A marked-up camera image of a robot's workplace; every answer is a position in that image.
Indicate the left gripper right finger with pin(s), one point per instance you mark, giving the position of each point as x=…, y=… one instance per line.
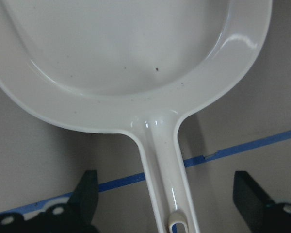
x=259, y=211

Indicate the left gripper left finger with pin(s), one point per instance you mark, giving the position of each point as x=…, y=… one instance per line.
x=75, y=216

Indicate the beige plastic dustpan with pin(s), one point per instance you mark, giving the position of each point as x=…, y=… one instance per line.
x=132, y=67

